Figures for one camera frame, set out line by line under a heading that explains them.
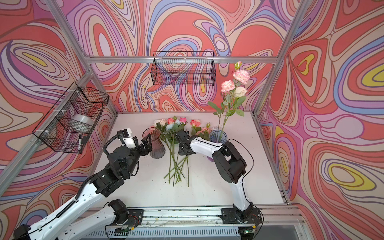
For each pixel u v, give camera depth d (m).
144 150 0.62
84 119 0.73
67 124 0.69
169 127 1.02
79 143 0.72
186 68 0.96
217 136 0.84
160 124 1.07
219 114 0.78
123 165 0.51
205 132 1.02
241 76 0.64
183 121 1.04
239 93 0.71
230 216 0.73
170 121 1.09
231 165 0.54
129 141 0.59
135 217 0.73
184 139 0.75
